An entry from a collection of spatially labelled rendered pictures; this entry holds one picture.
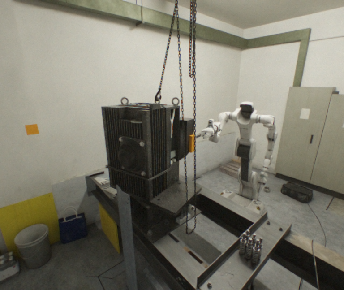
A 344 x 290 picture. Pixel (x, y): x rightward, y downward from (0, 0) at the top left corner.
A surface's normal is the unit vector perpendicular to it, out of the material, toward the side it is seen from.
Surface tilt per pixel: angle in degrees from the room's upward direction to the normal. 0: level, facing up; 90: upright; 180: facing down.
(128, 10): 90
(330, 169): 90
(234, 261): 0
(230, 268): 0
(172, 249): 0
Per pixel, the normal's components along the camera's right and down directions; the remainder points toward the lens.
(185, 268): 0.00, -0.95
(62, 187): 0.65, 0.23
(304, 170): -0.76, 0.20
